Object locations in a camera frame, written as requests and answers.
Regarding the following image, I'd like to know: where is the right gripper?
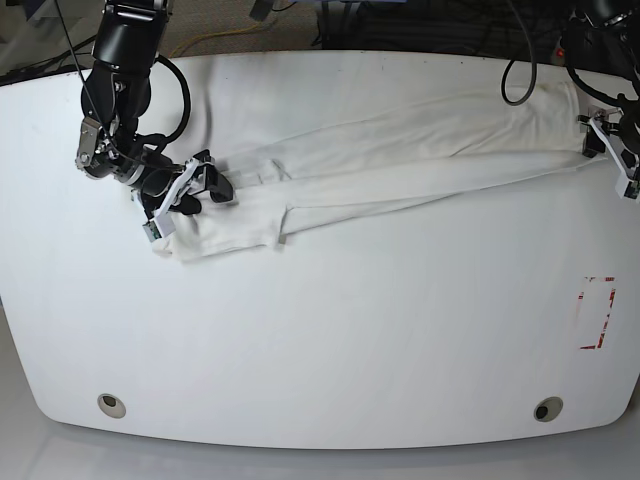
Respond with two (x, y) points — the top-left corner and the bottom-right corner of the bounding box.
(132, 157), (235, 220)

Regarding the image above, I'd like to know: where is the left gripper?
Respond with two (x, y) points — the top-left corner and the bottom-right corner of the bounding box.
(582, 94), (639, 158)

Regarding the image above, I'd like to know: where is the white printed T-shirt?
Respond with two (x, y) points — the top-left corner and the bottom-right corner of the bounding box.
(152, 82), (586, 262)

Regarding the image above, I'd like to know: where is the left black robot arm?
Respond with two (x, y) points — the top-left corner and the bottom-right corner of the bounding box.
(561, 1), (639, 154)

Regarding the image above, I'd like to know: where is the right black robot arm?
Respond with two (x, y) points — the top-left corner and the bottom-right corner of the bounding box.
(76, 1), (235, 218)

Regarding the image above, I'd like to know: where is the red tape rectangle marker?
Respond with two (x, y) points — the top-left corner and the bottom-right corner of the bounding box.
(574, 276), (617, 351)

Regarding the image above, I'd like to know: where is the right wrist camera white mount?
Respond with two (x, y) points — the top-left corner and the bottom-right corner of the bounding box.
(132, 152), (216, 244)

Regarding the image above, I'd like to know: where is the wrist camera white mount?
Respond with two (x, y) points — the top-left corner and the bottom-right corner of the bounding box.
(576, 106), (639, 204)
(132, 152), (216, 244)

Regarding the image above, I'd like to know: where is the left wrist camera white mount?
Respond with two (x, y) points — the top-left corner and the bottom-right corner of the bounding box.
(576, 106), (639, 204)

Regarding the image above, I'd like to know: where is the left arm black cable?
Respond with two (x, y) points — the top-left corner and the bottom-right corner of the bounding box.
(501, 0), (626, 107)

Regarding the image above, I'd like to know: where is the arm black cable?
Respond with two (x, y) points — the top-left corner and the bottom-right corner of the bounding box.
(52, 0), (194, 161)
(501, 0), (626, 107)

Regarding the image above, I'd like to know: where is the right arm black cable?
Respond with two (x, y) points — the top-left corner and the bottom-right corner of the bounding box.
(52, 0), (194, 161)

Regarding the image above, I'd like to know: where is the yellow floor cable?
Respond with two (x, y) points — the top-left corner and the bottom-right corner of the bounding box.
(172, 17), (266, 59)

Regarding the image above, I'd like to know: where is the left table cable grommet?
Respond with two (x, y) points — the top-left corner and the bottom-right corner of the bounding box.
(97, 394), (126, 419)

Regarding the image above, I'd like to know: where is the table cable grommet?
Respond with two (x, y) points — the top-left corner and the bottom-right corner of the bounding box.
(533, 396), (564, 423)
(97, 394), (126, 419)

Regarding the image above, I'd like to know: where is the right table cable grommet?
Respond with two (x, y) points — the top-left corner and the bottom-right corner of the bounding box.
(533, 396), (564, 423)

